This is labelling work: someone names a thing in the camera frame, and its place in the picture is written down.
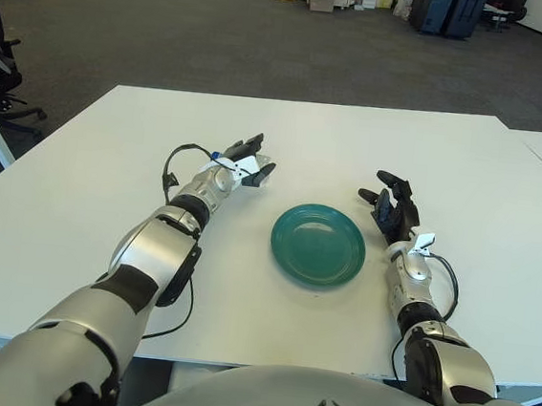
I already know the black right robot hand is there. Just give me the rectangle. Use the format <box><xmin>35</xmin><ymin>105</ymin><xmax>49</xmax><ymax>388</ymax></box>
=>
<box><xmin>353</xmin><ymin>167</ymin><xmax>426</xmax><ymax>249</ymax></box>

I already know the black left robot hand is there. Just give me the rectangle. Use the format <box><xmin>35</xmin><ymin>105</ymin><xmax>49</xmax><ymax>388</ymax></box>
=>
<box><xmin>219</xmin><ymin>130</ymin><xmax>279</xmax><ymax>191</ymax></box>

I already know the green round plate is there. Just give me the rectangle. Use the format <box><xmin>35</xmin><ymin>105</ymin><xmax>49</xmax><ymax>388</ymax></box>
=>
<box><xmin>265</xmin><ymin>200</ymin><xmax>371</xmax><ymax>297</ymax></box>

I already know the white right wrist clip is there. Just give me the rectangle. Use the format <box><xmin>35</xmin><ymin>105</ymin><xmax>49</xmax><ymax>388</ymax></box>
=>
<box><xmin>409</xmin><ymin>230</ymin><xmax>438</xmax><ymax>256</ymax></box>

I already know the black suitcase blue side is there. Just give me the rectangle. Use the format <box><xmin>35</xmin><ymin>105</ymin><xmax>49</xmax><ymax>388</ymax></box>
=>
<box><xmin>406</xmin><ymin>0</ymin><xmax>453</xmax><ymax>37</ymax></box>

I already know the grey robot torso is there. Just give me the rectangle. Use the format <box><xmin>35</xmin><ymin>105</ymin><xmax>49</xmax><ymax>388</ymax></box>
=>
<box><xmin>120</xmin><ymin>350</ymin><xmax>537</xmax><ymax>406</ymax></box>

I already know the dark navy suitcase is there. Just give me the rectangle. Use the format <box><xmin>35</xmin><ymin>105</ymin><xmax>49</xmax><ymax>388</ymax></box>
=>
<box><xmin>443</xmin><ymin>0</ymin><xmax>488</xmax><ymax>41</ymax></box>

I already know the black background chair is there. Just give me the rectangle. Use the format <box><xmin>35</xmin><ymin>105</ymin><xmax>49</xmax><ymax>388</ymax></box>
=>
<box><xmin>479</xmin><ymin>0</ymin><xmax>530</xmax><ymax>35</ymax></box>

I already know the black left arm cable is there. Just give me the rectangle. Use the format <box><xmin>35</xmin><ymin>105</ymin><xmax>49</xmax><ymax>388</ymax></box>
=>
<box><xmin>141</xmin><ymin>139</ymin><xmax>218</xmax><ymax>346</ymax></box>

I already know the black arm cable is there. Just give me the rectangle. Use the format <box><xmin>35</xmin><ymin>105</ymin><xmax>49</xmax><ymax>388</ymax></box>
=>
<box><xmin>141</xmin><ymin>139</ymin><xmax>218</xmax><ymax>346</ymax></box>
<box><xmin>423</xmin><ymin>254</ymin><xmax>464</xmax><ymax>323</ymax></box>

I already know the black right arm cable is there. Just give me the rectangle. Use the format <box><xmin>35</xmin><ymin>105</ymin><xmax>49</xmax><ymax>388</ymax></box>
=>
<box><xmin>423</xmin><ymin>254</ymin><xmax>464</xmax><ymax>323</ymax></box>

